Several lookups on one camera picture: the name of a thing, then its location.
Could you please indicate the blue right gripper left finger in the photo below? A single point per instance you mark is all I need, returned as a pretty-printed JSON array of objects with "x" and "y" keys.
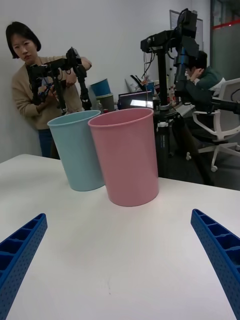
[{"x": 17, "y": 260}]

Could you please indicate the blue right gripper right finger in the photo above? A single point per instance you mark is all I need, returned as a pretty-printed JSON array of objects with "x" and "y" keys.
[{"x": 220, "y": 247}]

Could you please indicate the black control arm rig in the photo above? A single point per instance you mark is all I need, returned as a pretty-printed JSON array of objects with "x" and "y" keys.
[{"x": 58, "y": 82}]

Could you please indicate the pale blue plastic bin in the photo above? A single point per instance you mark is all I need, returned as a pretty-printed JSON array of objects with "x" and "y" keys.
[{"x": 75, "y": 155}]

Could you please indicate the white office chair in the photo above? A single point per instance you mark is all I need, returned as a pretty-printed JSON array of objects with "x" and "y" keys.
[{"x": 225, "y": 125}]

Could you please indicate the pink plastic bin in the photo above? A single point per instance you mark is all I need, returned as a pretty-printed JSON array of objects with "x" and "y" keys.
[{"x": 127, "y": 160}]

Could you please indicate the standing person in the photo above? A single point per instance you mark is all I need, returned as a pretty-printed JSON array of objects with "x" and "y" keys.
[{"x": 25, "y": 100}]

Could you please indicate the seated person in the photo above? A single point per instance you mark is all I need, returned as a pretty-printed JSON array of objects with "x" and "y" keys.
[{"x": 202, "y": 82}]

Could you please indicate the black tripod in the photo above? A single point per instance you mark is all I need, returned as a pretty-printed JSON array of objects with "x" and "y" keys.
[{"x": 162, "y": 82}]

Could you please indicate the grey-green plastic bin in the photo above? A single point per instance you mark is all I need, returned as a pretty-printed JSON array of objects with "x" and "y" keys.
[{"x": 106, "y": 102}]

